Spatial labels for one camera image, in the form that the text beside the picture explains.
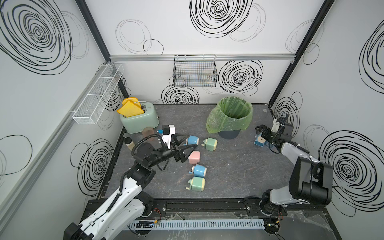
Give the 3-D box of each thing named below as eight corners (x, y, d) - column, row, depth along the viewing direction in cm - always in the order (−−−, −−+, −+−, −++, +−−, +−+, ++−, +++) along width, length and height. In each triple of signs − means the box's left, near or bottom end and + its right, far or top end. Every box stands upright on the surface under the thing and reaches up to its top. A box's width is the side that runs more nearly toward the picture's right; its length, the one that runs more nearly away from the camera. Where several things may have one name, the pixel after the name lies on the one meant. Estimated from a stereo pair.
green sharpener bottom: (186, 191, 81) (185, 187, 75) (186, 180, 84) (186, 176, 79) (204, 191, 81) (205, 187, 75) (204, 180, 84) (205, 176, 79)
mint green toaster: (134, 142, 100) (126, 128, 88) (126, 130, 107) (117, 116, 94) (162, 125, 110) (158, 110, 97) (153, 115, 116) (149, 100, 104)
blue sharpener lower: (190, 174, 87) (189, 169, 81) (195, 166, 90) (195, 161, 84) (201, 182, 84) (202, 177, 78) (206, 173, 87) (207, 168, 81)
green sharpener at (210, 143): (202, 147, 98) (202, 141, 92) (206, 140, 101) (207, 135, 95) (213, 153, 95) (214, 147, 89) (217, 146, 98) (218, 140, 92)
